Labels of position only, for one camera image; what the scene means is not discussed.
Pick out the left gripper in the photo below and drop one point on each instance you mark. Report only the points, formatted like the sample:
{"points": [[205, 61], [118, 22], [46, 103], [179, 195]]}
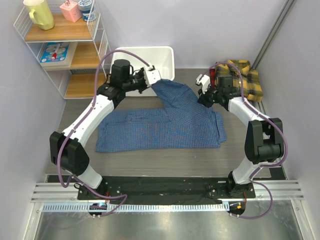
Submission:
{"points": [[140, 72]]}

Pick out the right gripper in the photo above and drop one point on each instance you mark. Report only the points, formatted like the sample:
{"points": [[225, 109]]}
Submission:
{"points": [[203, 98]]}

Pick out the white wire shelf rack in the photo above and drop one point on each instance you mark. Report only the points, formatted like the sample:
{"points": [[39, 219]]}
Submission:
{"points": [[69, 53]]}

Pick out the pink box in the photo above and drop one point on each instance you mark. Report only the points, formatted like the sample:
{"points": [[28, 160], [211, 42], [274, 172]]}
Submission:
{"points": [[71, 11]]}

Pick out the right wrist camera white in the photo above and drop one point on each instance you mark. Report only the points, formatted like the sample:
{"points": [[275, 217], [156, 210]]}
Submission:
{"points": [[204, 82]]}

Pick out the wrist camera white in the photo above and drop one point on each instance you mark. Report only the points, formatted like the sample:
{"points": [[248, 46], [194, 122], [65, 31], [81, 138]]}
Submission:
{"points": [[204, 82], [151, 75]]}

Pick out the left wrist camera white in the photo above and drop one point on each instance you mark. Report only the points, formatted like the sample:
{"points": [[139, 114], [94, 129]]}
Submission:
{"points": [[151, 75]]}

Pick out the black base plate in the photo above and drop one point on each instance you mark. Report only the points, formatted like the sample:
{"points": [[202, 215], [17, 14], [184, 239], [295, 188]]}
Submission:
{"points": [[144, 190]]}

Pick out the yellow plastic pitcher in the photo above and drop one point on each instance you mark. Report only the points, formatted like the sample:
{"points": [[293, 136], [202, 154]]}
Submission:
{"points": [[40, 13]]}

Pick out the white slotted cable duct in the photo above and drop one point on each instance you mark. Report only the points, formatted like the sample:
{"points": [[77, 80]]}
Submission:
{"points": [[77, 207]]}

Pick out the yellow plaid folded shirt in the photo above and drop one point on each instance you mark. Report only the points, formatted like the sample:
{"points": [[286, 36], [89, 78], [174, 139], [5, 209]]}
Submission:
{"points": [[252, 89]]}

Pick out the white plastic basket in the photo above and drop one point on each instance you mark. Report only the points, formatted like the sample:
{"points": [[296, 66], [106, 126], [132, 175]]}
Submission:
{"points": [[162, 57]]}

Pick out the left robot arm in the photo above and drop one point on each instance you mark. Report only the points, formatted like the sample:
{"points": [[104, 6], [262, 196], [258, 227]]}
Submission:
{"points": [[67, 149]]}

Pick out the blue white round tin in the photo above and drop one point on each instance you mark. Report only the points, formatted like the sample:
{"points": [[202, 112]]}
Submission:
{"points": [[85, 7]]}

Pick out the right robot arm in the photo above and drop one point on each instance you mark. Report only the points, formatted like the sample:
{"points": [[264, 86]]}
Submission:
{"points": [[264, 142]]}

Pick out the blue white picture book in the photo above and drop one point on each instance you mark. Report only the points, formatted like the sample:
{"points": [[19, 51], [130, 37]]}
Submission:
{"points": [[55, 54]]}

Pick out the aluminium frame rail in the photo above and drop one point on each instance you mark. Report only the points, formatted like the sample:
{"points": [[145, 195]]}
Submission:
{"points": [[280, 190]]}

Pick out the blue checked long sleeve shirt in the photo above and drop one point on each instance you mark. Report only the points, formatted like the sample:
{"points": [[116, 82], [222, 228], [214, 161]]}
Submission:
{"points": [[182, 123]]}

